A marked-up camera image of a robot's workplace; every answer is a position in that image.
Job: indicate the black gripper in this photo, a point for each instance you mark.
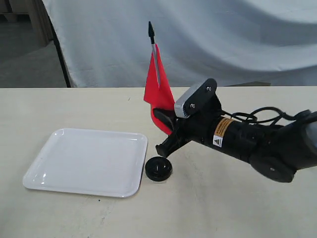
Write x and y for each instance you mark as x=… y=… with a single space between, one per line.
x=199 y=127

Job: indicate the red flag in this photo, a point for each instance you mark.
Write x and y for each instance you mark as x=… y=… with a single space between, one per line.
x=157 y=90

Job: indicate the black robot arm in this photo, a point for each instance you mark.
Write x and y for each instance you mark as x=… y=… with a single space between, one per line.
x=276 y=148

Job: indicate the black round flag base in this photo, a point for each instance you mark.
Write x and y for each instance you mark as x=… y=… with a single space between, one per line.
x=158 y=169

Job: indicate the white rectangular plastic tray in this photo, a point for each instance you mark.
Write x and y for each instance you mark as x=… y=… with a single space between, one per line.
x=92 y=162

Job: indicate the white backdrop cloth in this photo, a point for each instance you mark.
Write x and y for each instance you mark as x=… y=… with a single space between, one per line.
x=105 y=43

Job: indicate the wooden furniture in background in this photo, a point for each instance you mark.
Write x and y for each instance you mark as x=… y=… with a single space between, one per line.
x=35 y=9

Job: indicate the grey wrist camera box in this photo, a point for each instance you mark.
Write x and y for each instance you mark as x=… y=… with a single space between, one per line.
x=195 y=98

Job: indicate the black backdrop frame pole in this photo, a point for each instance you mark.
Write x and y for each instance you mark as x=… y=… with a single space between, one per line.
x=60 y=57

